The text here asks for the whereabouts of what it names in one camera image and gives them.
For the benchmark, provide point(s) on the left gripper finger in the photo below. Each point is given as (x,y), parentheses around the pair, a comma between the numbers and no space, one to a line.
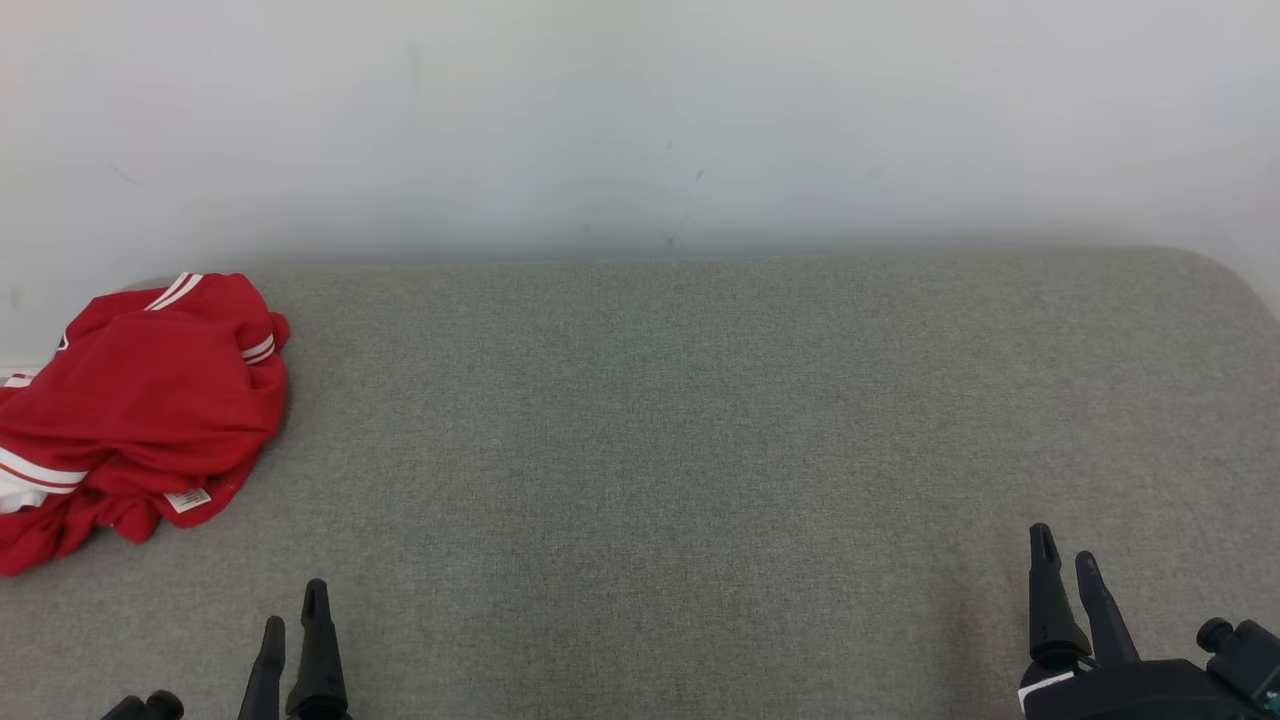
(318,660)
(268,670)

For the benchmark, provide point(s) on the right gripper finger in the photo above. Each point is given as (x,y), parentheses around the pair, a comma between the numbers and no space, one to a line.
(1052,610)
(1108,625)

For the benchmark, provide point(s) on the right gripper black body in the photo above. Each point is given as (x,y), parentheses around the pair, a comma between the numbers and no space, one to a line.
(1130,695)

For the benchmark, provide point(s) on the red basketball jersey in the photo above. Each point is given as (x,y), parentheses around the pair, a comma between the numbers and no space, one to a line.
(160,400)

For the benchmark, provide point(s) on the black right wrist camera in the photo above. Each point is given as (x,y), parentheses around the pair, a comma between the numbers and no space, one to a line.
(1250,655)

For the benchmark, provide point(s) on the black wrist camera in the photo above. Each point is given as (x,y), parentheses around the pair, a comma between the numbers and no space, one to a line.
(1250,655)
(145,708)

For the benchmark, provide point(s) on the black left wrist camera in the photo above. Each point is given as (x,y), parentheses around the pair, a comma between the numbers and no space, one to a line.
(145,708)

